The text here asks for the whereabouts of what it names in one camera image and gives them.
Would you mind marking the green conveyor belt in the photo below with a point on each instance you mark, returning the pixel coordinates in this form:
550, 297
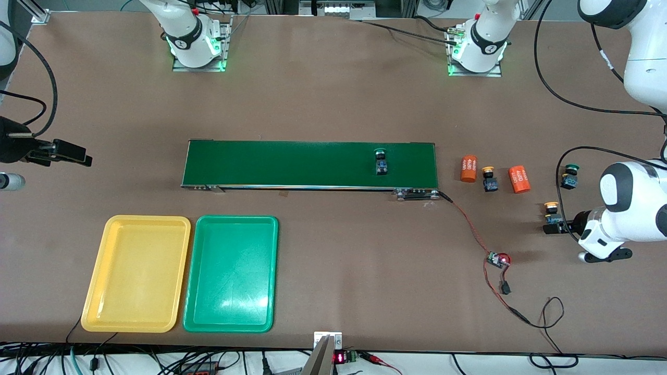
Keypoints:
312, 164

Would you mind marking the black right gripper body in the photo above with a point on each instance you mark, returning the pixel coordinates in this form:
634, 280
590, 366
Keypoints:
14, 141

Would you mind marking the green push button switch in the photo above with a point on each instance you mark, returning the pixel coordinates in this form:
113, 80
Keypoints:
569, 180
382, 167

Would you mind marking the aluminium frame profile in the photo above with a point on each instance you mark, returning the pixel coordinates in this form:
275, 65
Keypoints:
39, 15

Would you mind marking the aluminium frame with light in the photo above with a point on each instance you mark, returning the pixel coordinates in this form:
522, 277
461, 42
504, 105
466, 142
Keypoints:
338, 9

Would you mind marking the green plastic tray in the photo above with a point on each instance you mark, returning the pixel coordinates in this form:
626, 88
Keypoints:
229, 271

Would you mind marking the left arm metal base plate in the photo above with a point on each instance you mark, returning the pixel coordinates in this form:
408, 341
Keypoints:
477, 74

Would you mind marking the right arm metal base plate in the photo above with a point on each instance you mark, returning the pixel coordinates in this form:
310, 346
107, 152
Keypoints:
225, 52

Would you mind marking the red digit display module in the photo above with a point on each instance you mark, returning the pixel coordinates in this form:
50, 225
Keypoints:
340, 358

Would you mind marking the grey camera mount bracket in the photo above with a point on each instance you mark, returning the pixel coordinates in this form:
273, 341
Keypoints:
320, 359

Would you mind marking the small green circuit board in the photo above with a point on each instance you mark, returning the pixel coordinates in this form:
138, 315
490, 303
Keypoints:
495, 259

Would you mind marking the red clip lead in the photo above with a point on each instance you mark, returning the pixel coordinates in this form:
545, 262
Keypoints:
375, 358

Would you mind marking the yellow plastic tray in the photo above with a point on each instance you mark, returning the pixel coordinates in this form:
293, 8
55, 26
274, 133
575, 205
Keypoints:
135, 271

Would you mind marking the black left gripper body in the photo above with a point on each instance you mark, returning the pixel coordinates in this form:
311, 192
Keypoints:
579, 220

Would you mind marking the orange cylinder with white print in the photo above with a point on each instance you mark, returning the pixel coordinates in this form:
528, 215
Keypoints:
469, 169
519, 179

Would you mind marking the yellow push button switch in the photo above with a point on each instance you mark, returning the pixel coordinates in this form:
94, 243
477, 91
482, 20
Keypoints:
551, 207
490, 183

